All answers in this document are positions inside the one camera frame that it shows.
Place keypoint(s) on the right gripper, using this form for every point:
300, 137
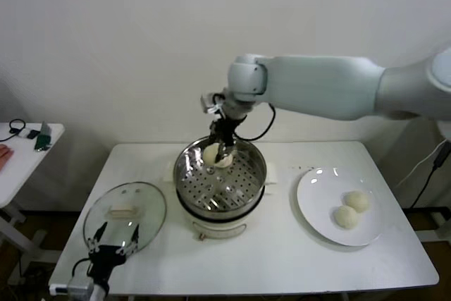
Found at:
225, 130

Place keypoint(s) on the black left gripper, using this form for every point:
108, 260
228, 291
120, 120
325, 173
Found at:
104, 260

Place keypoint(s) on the white steamed baozi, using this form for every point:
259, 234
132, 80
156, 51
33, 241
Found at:
209, 155
229, 163
346, 217
358, 199

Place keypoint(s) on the round glass pot lid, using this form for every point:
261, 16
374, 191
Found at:
148, 209

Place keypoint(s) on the pale right robot arm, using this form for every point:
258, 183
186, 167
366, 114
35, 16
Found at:
317, 82

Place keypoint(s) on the perforated steel steamer basket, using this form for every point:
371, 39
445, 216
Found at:
218, 184

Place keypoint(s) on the person's bare hand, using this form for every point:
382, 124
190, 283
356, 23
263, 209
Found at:
5, 154

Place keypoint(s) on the white electric pot base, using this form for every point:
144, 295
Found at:
218, 228

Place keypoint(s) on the white side table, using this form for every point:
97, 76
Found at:
38, 160

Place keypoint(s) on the white round plate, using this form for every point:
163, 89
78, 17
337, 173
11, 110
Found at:
324, 195

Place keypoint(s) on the green and grey tool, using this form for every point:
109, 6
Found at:
42, 142

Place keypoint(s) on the small black device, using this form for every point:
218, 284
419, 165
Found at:
32, 134

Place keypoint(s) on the small white object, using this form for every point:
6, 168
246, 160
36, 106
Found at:
23, 134

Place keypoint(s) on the grey metal stand base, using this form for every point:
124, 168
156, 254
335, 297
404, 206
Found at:
442, 223

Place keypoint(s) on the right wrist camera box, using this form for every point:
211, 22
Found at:
208, 102

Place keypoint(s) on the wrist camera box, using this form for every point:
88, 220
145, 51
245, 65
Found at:
208, 102
77, 286

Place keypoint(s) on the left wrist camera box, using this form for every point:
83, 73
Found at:
77, 286

